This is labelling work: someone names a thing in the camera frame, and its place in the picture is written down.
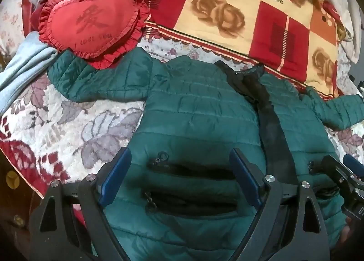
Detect checkered rose print quilt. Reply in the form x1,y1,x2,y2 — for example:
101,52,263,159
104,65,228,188
94,0,346,99

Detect light blue cloth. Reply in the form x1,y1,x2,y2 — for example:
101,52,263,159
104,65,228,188
0,32,61,116

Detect green puffer jacket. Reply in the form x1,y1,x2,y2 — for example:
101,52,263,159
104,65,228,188
47,48,364,261

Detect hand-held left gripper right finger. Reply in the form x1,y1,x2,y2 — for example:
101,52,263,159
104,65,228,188
229,148,332,261

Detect red heart-shaped pillow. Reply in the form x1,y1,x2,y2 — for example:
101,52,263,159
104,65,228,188
38,0,150,69

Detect floral leaf pattern blanket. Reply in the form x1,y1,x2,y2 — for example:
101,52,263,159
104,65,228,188
0,26,364,227

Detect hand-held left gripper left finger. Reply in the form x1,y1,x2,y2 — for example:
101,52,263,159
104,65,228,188
28,147,133,261

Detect pale floral sheet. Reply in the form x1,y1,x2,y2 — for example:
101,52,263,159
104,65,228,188
0,0,32,62

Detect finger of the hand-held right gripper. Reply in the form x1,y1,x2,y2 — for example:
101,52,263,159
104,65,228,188
343,153,364,177
321,155,357,186

